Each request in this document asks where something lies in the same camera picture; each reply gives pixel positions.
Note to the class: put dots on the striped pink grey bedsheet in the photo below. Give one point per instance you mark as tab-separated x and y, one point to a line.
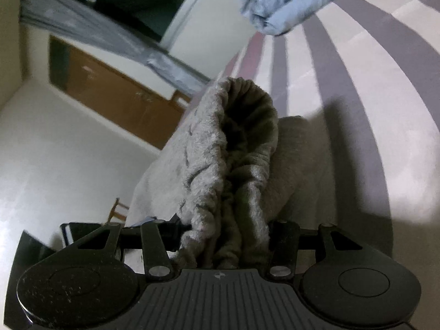
365	74

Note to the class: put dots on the wooden stool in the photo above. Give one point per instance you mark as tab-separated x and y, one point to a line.
118	212

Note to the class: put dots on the grey sweatpants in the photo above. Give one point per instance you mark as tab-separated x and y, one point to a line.
232	166

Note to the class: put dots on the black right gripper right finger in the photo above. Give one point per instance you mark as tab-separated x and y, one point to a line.
287	239

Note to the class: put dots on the brown wooden door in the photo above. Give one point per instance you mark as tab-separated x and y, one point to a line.
114	96

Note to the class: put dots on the grey curtain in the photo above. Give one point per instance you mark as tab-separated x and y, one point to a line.
78	22

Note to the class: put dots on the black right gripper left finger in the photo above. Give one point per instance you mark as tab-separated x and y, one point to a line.
114	251

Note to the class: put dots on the wooden chair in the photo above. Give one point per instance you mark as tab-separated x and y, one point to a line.
180	99

